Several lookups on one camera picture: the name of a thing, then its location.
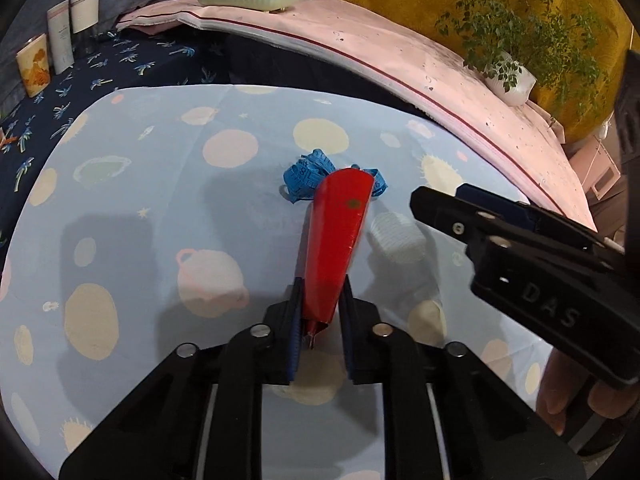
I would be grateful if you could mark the pink cloth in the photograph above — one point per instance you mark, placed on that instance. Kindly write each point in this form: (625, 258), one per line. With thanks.
(400, 45)

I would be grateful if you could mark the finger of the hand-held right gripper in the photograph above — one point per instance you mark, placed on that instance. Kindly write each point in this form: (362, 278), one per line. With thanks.
(440, 210)
(500, 202)

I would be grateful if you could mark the navy printed cloth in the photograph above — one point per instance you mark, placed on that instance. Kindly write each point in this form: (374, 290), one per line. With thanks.
(125, 65)

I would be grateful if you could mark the person's right hand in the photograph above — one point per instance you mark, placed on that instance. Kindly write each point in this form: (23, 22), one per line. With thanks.
(555, 390)

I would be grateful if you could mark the yellow printed cup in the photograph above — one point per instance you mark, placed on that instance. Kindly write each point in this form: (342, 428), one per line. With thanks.
(34, 67)

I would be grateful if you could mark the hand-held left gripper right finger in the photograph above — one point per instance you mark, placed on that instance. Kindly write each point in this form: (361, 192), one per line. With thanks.
(348, 330)

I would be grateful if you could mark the light blue printed tablecloth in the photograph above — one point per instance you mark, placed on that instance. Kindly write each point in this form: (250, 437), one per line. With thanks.
(150, 220)

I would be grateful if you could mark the potted plant in white pot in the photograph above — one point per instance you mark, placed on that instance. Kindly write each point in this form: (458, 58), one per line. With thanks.
(520, 85)

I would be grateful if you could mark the white tube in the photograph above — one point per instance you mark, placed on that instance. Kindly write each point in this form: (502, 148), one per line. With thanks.
(61, 40)

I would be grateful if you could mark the red cone-shaped tool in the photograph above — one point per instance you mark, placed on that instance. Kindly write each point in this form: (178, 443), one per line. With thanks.
(335, 240)

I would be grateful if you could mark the pink box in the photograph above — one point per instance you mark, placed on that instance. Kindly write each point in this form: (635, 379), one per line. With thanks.
(600, 170)

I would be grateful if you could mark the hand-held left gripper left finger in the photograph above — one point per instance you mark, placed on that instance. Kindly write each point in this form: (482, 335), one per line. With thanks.
(296, 330)

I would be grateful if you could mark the blue tape measure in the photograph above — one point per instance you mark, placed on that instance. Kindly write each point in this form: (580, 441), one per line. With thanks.
(305, 172)

